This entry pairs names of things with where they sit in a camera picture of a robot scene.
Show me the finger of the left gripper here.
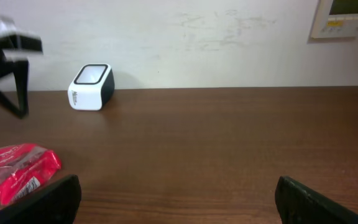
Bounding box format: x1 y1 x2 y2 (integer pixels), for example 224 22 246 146
0 60 29 119

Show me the wall control panel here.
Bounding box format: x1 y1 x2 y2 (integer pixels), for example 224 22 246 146
310 0 358 39

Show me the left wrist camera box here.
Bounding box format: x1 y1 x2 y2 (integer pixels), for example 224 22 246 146
0 16 43 60

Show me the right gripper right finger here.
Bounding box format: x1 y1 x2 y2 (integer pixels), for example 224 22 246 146
275 176 358 224

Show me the red snack bag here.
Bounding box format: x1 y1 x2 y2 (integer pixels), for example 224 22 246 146
0 143 62 205

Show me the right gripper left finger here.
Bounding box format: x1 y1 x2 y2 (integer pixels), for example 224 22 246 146
0 174 81 224

